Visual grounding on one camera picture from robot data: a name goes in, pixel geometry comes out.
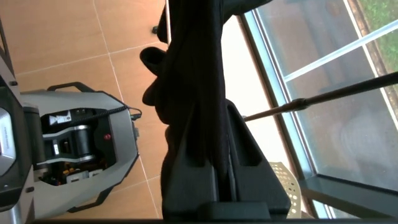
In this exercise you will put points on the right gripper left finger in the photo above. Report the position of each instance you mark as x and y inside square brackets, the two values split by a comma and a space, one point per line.
[183, 193]

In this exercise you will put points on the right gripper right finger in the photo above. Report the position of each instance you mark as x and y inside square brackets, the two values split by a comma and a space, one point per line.
[261, 186]

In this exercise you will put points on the black short-sleeved shirt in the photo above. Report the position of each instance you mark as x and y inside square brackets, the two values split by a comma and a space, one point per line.
[192, 77]

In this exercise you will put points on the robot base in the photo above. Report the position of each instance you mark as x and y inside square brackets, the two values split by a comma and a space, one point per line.
[77, 149]

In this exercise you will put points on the white laundry basket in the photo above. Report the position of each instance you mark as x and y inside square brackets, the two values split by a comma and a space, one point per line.
[290, 186]

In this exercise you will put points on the black clothes rack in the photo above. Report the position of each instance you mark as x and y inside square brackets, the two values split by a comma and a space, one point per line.
[342, 91]

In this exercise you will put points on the window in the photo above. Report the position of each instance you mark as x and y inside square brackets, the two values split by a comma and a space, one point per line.
[326, 124]

